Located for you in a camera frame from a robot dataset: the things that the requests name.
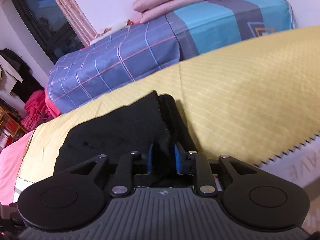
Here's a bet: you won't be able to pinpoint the wooden shelf rack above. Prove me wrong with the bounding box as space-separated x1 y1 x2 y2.
0 99 28 151

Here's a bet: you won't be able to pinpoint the blue plaid bed sheet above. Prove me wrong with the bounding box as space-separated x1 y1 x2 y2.
46 0 295 113

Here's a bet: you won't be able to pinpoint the pink patterned curtain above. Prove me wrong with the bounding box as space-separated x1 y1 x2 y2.
55 0 97 47

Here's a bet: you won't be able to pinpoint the pink blanket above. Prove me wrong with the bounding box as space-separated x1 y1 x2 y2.
0 131 33 205

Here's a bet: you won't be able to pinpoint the black pants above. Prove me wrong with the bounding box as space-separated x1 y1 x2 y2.
54 91 196 174

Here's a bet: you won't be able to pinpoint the yellow white patterned bedspread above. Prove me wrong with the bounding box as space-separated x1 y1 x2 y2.
14 26 319 194

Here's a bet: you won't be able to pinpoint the hanging dark clothes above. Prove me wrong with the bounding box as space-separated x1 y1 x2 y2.
1 48 44 103

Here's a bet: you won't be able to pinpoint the dark window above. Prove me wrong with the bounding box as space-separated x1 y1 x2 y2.
11 0 84 63

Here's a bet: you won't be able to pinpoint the magenta ruffled fabric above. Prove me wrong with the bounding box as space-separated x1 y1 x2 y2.
21 90 61 131

